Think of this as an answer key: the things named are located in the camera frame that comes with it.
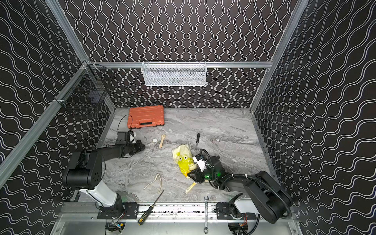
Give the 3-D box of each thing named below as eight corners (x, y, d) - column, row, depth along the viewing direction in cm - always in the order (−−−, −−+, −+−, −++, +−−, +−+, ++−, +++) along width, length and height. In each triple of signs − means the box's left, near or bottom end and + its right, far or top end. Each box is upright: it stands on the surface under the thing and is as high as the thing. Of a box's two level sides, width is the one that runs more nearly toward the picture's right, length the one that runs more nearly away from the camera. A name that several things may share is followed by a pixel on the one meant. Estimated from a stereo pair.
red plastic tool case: (129, 130, 108) (126, 126, 104) (131, 112, 120) (129, 107, 116) (165, 126, 111) (164, 121, 107) (164, 109, 123) (163, 104, 119)
